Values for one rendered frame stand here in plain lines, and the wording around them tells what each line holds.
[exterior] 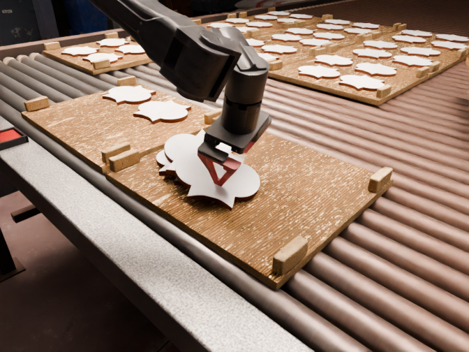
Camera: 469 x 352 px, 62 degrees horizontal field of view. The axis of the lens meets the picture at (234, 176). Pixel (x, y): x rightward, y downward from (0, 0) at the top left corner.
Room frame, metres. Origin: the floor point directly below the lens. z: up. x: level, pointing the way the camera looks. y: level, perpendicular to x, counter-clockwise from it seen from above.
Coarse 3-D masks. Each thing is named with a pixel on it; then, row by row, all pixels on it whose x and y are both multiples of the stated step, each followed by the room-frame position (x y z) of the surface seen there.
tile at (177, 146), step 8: (176, 136) 0.66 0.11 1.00; (184, 136) 0.66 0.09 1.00; (192, 136) 0.67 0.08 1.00; (200, 136) 0.67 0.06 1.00; (168, 144) 0.64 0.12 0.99; (176, 144) 0.64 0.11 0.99; (184, 144) 0.64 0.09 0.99; (192, 144) 0.65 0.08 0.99; (200, 144) 0.65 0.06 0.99; (224, 144) 0.66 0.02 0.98; (168, 152) 0.62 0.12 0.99; (176, 152) 0.62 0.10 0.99; (184, 152) 0.62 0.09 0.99; (192, 152) 0.63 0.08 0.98; (168, 160) 0.61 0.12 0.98; (176, 160) 0.60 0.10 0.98; (168, 168) 0.58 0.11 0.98
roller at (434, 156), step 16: (144, 64) 1.49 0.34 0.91; (288, 112) 1.01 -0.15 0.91; (304, 112) 0.98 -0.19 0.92; (336, 128) 0.90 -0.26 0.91; (352, 128) 0.88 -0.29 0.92; (384, 144) 0.81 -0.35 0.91; (400, 144) 0.80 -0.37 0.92; (432, 160) 0.74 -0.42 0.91; (448, 160) 0.72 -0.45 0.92; (464, 160) 0.72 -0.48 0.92
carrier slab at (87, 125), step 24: (96, 96) 1.06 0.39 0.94; (168, 96) 1.06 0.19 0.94; (48, 120) 0.89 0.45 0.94; (72, 120) 0.89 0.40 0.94; (96, 120) 0.89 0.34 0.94; (120, 120) 0.89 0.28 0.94; (144, 120) 0.89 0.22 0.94; (192, 120) 0.89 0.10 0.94; (72, 144) 0.76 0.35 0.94; (96, 144) 0.76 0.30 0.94; (144, 144) 0.76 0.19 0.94; (96, 168) 0.67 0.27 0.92
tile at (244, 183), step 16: (192, 160) 0.60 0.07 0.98; (240, 160) 0.61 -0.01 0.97; (176, 176) 0.57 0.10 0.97; (192, 176) 0.56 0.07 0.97; (208, 176) 0.57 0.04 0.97; (240, 176) 0.58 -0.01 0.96; (256, 176) 0.58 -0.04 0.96; (192, 192) 0.53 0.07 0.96; (208, 192) 0.53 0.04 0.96; (224, 192) 0.54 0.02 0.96; (240, 192) 0.54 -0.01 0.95; (256, 192) 0.55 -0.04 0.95
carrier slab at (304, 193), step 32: (256, 160) 0.69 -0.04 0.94; (288, 160) 0.69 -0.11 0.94; (320, 160) 0.69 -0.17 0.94; (128, 192) 0.58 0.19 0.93; (160, 192) 0.57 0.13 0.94; (288, 192) 0.57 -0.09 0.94; (320, 192) 0.57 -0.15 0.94; (352, 192) 0.57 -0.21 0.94; (384, 192) 0.59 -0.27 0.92; (192, 224) 0.48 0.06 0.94; (224, 224) 0.48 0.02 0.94; (256, 224) 0.48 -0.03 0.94; (288, 224) 0.48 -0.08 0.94; (320, 224) 0.48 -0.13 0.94; (224, 256) 0.42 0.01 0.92; (256, 256) 0.41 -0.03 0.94
